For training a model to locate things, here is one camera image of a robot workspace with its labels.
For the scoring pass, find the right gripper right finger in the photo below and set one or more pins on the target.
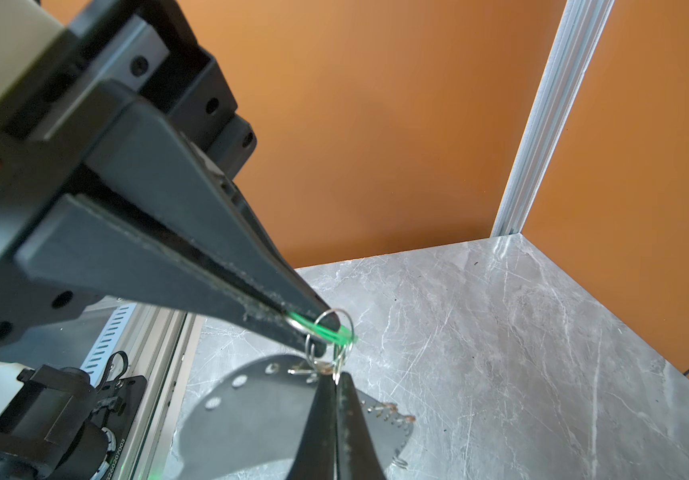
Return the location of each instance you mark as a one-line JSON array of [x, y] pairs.
[[356, 456]]

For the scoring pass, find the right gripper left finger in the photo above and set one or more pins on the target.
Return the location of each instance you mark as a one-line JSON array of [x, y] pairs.
[[316, 455]]

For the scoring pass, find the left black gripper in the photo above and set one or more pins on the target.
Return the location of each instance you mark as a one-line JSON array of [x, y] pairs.
[[126, 108]]

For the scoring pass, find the green key tag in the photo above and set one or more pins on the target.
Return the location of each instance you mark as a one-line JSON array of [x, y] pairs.
[[341, 337]]

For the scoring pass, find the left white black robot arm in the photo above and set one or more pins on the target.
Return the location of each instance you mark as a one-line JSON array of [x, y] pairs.
[[45, 426]]

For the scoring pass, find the aluminium front rail frame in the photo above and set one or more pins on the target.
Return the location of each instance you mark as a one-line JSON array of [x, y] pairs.
[[153, 350]]

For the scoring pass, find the left aluminium corner post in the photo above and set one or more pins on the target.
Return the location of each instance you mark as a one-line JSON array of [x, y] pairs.
[[578, 35]]

